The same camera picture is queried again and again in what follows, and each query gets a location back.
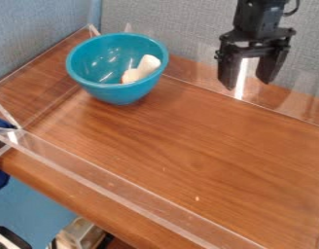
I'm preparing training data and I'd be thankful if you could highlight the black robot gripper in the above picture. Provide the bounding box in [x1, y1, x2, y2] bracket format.
[214, 0, 297, 90]

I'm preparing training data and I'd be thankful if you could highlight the toy mushroom brown cap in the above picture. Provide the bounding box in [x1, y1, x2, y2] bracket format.
[120, 54, 160, 84]

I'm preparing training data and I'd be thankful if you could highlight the blue plastic bowl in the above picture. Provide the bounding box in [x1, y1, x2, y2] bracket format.
[67, 32, 168, 105]

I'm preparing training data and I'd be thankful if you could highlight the clear acrylic table barrier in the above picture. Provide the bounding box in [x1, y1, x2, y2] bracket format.
[0, 26, 319, 249]

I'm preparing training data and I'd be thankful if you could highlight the grey box under table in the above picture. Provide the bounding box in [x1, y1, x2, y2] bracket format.
[45, 217, 107, 249]

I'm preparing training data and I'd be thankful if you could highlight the black object at bottom left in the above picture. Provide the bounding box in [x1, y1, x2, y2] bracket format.
[0, 227, 32, 249]

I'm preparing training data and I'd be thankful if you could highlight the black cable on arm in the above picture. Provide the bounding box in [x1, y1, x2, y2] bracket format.
[282, 0, 302, 18]

